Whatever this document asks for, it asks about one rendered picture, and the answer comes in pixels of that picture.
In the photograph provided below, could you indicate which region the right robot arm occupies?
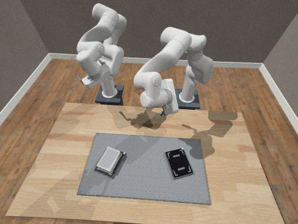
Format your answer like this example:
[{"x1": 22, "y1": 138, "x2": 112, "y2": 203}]
[{"x1": 76, "y1": 3, "x2": 127, "y2": 98}]

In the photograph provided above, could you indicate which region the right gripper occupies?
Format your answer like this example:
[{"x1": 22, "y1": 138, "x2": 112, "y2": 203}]
[{"x1": 77, "y1": 59, "x2": 112, "y2": 89}]

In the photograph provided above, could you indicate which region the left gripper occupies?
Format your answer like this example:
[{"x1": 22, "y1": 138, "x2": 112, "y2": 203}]
[{"x1": 156, "y1": 79, "x2": 179, "y2": 117}]

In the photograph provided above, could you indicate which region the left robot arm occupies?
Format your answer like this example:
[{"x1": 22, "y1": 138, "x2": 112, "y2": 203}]
[{"x1": 134, "y1": 27, "x2": 214, "y2": 109}]

